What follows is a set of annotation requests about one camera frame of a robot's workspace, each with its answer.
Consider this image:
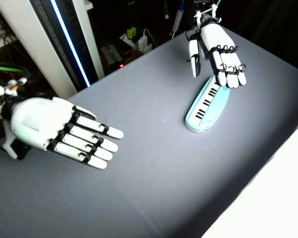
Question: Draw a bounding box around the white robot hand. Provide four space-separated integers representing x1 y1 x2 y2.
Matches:
185 21 248 89
9 96 125 171

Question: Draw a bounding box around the white charger plug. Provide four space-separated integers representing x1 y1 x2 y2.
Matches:
136 29 154 52

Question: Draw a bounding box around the white column with blue light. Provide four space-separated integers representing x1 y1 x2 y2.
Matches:
0 0 106 100

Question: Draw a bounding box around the grey table cloth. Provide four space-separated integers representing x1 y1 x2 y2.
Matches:
0 23 298 238

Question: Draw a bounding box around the white backdrop board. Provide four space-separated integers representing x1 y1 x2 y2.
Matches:
201 121 298 238

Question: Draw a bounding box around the blue white cable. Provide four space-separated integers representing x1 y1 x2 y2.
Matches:
172 0 186 34

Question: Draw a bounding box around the black device with red light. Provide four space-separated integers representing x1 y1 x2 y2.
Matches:
100 44 127 69

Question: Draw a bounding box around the white power strip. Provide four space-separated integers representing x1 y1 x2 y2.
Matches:
120 32 157 53

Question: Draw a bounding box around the green cable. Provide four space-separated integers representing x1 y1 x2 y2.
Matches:
0 61 28 75

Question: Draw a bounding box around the green plug adapter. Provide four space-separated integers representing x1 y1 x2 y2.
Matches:
126 26 138 39

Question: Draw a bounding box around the white shelf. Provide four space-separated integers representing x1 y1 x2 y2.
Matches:
0 14 17 53

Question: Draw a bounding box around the light blue toy keyboard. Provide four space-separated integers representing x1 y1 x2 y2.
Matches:
184 76 231 134

